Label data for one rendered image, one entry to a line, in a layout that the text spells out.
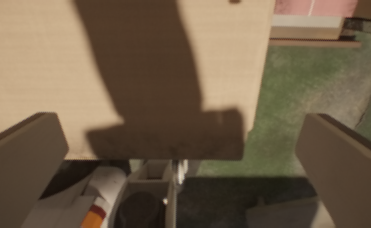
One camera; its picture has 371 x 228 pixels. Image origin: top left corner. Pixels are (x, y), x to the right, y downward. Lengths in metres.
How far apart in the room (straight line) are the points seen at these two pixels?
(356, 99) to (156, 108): 1.68
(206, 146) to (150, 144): 0.06
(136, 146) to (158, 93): 0.07
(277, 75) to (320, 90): 0.32
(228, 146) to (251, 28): 0.12
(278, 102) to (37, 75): 1.45
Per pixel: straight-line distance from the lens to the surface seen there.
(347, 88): 1.73
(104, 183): 1.33
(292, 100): 1.58
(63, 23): 0.20
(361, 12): 1.29
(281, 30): 1.29
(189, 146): 0.22
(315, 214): 2.15
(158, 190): 0.72
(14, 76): 0.24
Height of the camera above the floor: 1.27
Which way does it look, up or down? 61 degrees down
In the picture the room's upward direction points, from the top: 178 degrees counter-clockwise
